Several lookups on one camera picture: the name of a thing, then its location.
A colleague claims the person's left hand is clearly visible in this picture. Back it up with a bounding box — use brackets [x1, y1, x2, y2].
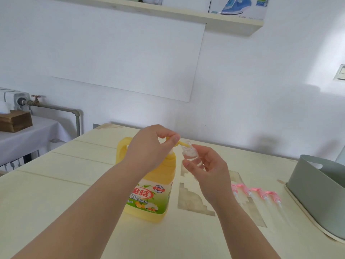
[123, 124, 181, 173]

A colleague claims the white tablecloth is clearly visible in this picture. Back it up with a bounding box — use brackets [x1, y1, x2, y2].
[0, 115, 72, 166]

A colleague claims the person's right forearm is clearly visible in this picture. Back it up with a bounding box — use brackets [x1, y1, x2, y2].
[215, 196, 282, 259]

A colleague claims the white wall switch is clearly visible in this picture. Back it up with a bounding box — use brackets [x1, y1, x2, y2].
[333, 64, 345, 82]

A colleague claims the small clear plastic bottle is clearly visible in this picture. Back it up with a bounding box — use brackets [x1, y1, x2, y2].
[181, 141, 203, 170]

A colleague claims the brown wooden box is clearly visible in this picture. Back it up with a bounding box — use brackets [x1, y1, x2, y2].
[0, 110, 33, 133]

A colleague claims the white wall board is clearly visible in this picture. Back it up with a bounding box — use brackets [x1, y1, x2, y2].
[51, 5, 206, 103]

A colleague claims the white iron packaging box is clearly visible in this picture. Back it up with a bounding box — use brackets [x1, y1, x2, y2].
[208, 0, 270, 21]

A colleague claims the grey metal pipe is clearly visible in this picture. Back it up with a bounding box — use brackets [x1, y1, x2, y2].
[26, 101, 82, 137]

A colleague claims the person's left forearm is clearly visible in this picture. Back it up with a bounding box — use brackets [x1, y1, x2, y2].
[10, 162, 151, 259]

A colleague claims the grey-green plastic basket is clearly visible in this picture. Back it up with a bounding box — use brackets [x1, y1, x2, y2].
[286, 154, 345, 240]

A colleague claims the person's right hand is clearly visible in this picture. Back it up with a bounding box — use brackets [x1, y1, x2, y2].
[182, 144, 236, 211]

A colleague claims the yellow detergent jug with pump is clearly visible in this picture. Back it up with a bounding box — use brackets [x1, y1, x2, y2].
[116, 137, 190, 224]

